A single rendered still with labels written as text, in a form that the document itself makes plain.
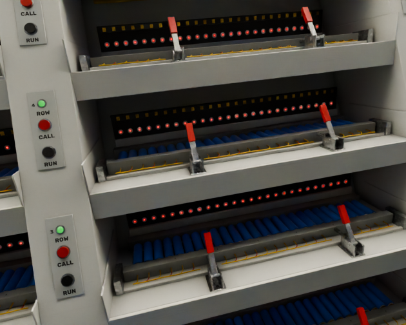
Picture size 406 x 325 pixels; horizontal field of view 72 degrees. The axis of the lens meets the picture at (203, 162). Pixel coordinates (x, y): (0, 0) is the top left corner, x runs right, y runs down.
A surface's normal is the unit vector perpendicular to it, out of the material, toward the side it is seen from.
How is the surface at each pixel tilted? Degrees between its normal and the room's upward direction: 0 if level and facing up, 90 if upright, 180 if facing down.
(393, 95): 90
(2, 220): 111
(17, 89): 90
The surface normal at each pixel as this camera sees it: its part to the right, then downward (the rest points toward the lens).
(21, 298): 0.20, 0.30
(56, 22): 0.15, -0.07
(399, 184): -0.97, 0.16
